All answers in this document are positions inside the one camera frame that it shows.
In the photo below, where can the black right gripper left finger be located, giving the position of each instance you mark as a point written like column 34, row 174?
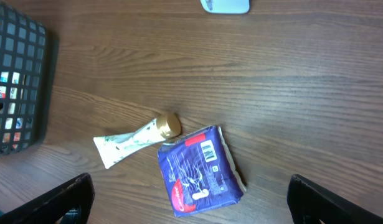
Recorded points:
column 70, row 202

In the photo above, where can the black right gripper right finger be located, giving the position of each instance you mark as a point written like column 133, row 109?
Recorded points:
column 311, row 203

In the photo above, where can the white tube gold cap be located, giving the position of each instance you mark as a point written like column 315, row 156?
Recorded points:
column 113, row 149

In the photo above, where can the purple sanitary pad pack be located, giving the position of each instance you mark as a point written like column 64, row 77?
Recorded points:
column 199, row 173

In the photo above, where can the white barcode scanner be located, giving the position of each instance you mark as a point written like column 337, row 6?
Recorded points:
column 226, row 6

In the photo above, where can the dark grey plastic basket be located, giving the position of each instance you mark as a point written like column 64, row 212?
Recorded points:
column 28, row 56

